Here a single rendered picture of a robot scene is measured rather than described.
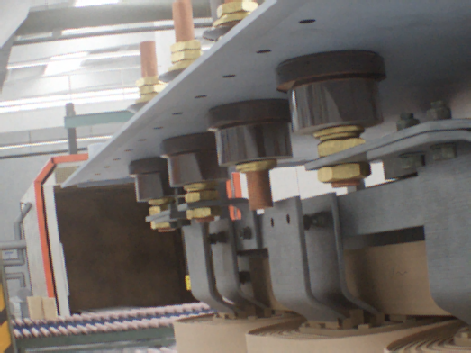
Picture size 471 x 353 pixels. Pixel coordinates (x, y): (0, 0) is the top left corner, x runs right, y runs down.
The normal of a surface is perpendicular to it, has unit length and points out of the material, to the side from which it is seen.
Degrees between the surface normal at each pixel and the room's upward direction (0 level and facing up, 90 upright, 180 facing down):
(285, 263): 90
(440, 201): 90
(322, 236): 90
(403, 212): 90
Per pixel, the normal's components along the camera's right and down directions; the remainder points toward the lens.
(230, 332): -0.51, 0.00
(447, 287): -0.94, 0.17
